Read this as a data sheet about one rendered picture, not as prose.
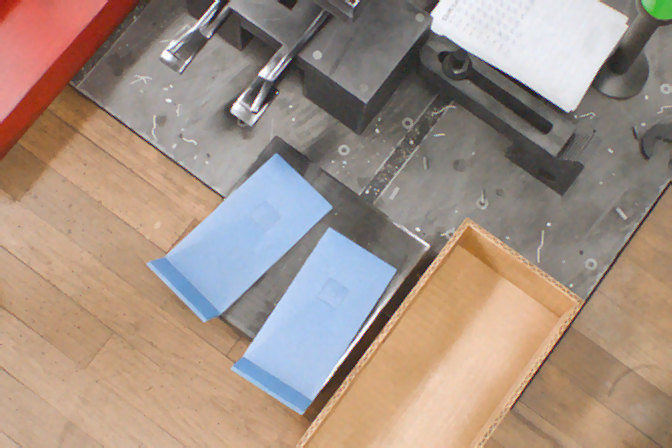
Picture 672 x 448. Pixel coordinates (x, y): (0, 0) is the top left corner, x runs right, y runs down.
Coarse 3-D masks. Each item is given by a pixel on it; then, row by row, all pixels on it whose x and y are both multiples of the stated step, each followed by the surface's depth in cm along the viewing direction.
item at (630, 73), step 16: (640, 0) 106; (640, 16) 107; (640, 32) 111; (624, 48) 115; (640, 48) 114; (608, 64) 120; (624, 64) 117; (640, 64) 120; (592, 80) 120; (608, 80) 120; (624, 80) 120; (640, 80) 120; (608, 96) 120; (624, 96) 120
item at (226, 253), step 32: (256, 192) 113; (288, 192) 114; (224, 224) 113; (256, 224) 113; (288, 224) 113; (192, 256) 112; (224, 256) 112; (256, 256) 112; (192, 288) 110; (224, 288) 111
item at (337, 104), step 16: (192, 0) 116; (208, 0) 114; (224, 32) 118; (240, 32) 115; (256, 32) 113; (240, 48) 119; (416, 48) 114; (304, 64) 112; (400, 64) 112; (416, 64) 120; (320, 80) 112; (400, 80) 118; (304, 96) 118; (320, 96) 116; (336, 96) 113; (384, 96) 116; (336, 112) 116; (352, 112) 114; (368, 112) 114; (352, 128) 117
